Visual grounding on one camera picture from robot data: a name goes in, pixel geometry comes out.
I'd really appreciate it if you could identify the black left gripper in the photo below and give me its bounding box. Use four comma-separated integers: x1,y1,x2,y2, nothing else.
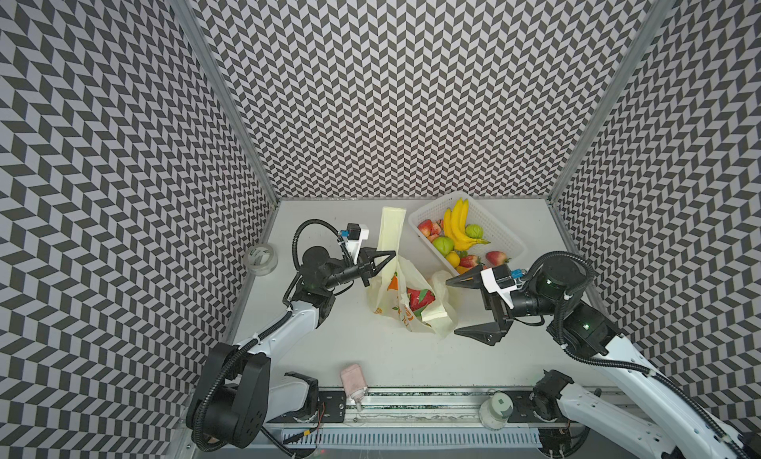
323,246,396,290

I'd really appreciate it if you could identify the translucent cream plastic bag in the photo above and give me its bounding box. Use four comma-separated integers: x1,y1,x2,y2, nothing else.
366,207,458,337

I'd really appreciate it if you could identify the pink fake dragon fruit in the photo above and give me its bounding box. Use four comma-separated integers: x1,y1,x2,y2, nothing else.
406,288,436,314

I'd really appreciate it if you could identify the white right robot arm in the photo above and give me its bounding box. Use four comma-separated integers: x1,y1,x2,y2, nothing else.
446,251,760,458

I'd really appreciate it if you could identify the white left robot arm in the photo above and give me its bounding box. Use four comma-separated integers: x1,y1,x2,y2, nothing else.
185,246,396,452

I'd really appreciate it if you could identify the yellow fake mango small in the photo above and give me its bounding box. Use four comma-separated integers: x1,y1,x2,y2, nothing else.
445,251,461,268

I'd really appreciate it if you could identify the green fake custard apple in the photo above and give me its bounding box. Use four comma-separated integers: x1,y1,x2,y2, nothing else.
465,224,484,239
432,236,455,257

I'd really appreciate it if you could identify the yellow fake banana bunch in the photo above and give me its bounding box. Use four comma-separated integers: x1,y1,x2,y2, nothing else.
443,199,489,251

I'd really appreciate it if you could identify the white plastic basket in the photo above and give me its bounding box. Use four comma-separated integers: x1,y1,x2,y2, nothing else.
407,191,527,274

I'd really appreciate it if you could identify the clear tape roll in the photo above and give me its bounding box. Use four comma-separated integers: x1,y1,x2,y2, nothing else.
243,243,279,276

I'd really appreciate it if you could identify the white green small bottle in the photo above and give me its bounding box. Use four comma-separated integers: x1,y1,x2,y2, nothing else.
479,392,514,430

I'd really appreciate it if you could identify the pink cloth pad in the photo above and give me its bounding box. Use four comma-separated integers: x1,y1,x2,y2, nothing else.
340,364,369,404

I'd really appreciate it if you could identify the white vent grille strip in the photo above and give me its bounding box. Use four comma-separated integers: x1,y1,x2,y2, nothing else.
287,427,542,450

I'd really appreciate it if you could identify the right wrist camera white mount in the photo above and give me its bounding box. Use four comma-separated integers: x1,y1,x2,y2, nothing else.
481,264,526,310

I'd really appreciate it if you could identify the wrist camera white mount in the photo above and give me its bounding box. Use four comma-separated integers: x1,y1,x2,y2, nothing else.
481,264,526,310
339,223,370,264

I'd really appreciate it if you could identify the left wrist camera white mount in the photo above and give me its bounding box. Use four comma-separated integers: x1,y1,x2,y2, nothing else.
339,223,370,264

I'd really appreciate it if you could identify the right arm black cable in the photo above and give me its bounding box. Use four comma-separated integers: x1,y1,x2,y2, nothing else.
519,250,756,459

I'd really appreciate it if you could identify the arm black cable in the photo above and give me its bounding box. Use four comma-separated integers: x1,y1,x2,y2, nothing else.
189,218,358,453
519,250,756,459

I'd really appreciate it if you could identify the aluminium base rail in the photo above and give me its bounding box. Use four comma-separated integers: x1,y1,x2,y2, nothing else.
267,387,582,429

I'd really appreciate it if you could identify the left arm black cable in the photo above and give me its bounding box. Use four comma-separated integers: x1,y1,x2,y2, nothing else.
189,218,358,453

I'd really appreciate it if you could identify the aluminium corner post left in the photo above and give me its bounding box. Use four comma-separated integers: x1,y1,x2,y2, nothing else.
168,0,279,205

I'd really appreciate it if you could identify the aluminium corner post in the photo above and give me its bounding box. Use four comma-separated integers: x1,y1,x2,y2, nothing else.
547,0,677,205
168,0,279,205

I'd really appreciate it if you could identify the aluminium corner post right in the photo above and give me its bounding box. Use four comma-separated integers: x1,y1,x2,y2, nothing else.
547,0,677,205

